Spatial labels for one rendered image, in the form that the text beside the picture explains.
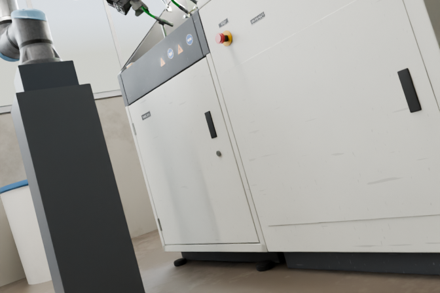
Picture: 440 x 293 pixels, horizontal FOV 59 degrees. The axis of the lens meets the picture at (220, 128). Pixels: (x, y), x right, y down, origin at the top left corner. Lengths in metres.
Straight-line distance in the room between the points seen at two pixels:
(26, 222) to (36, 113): 1.37
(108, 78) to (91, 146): 2.11
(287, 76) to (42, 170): 0.81
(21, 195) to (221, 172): 1.53
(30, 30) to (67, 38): 1.97
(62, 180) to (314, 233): 0.81
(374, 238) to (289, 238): 0.30
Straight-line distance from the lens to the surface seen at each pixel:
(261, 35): 1.23
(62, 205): 1.35
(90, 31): 3.59
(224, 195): 1.47
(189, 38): 1.49
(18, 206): 2.68
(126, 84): 1.92
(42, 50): 1.52
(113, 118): 3.40
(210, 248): 1.64
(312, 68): 1.11
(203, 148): 1.49
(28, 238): 2.70
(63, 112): 1.40
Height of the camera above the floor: 0.42
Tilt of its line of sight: 4 degrees up
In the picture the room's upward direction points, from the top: 16 degrees counter-clockwise
